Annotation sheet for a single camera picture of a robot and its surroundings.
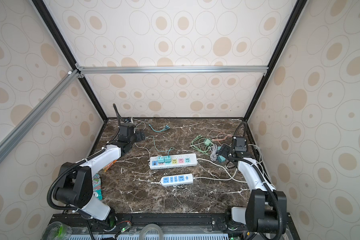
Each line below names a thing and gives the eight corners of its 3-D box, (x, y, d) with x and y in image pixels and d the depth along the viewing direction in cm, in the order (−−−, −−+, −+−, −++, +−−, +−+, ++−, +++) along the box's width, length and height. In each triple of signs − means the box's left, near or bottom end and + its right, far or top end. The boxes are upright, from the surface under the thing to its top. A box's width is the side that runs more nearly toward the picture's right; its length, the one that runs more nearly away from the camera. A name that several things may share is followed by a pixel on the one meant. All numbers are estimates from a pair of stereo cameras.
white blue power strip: (160, 187, 87) (160, 185, 85) (160, 178, 90) (160, 176, 88) (193, 183, 89) (193, 181, 86) (192, 175, 92) (192, 173, 89)
